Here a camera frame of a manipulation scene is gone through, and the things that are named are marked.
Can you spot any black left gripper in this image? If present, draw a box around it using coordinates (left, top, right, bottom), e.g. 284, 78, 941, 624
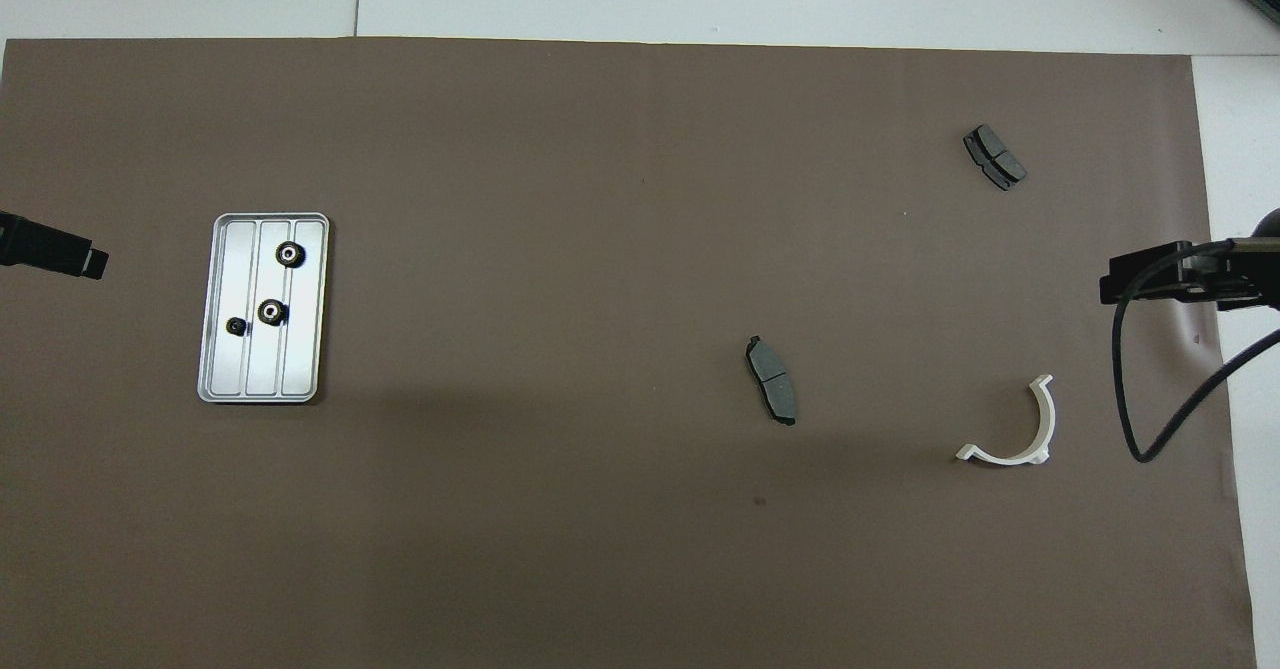
0, 211, 109, 280

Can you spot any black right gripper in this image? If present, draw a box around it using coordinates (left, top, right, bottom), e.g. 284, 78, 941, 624
1100, 207, 1280, 312

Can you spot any silver ribbed metal tray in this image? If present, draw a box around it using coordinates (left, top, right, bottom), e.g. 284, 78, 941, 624
197, 212, 331, 405

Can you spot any short grey brake pad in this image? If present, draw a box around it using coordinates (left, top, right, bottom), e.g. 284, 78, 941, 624
963, 124, 1028, 192

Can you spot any long grey brake pad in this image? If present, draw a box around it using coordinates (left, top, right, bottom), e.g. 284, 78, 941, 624
745, 335, 799, 427

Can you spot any brown paper table mat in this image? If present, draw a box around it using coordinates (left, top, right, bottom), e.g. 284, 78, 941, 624
0, 37, 1259, 669

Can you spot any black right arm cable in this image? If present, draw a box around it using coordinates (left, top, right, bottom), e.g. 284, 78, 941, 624
1112, 239, 1280, 463

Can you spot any white curved plastic bracket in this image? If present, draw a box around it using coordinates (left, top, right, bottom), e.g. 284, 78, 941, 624
955, 374, 1057, 468

